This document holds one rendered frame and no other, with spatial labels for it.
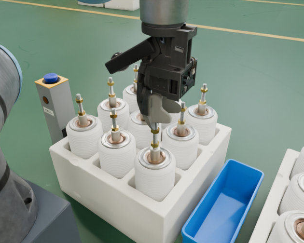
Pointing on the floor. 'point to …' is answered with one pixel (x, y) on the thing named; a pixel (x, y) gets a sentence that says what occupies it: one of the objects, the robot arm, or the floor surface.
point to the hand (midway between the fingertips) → (152, 121)
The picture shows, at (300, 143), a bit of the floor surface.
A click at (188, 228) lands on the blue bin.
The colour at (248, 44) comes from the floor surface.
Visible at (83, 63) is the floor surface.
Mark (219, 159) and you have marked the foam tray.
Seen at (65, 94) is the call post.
